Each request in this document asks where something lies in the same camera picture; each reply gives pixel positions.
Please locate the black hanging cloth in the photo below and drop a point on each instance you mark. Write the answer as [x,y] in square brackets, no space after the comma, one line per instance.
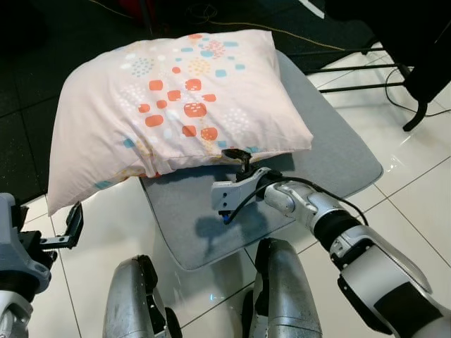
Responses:
[402,35]

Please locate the grey seat pad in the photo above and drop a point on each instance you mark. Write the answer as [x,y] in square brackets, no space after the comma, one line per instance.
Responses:
[331,155]

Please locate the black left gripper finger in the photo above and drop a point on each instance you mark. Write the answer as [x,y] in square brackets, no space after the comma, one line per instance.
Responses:
[75,222]

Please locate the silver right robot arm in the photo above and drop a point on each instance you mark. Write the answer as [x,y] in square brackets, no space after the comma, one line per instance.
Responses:
[373,271]

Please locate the silver left robot leg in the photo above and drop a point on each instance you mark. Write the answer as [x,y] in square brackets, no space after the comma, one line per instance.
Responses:
[130,303]

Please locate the silver robot leg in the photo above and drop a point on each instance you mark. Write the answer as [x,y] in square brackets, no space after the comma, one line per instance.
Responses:
[130,303]
[285,296]

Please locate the black metal rack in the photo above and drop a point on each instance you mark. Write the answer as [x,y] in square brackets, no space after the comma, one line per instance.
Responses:
[416,116]

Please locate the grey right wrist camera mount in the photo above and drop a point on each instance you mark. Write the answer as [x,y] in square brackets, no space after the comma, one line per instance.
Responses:
[229,191]

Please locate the silver right robot leg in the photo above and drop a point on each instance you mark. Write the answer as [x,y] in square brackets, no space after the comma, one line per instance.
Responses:
[285,296]

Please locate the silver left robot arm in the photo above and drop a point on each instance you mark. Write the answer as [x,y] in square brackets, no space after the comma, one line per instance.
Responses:
[10,313]

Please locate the pink patterned pillow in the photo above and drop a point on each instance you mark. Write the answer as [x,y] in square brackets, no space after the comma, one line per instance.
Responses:
[106,105]

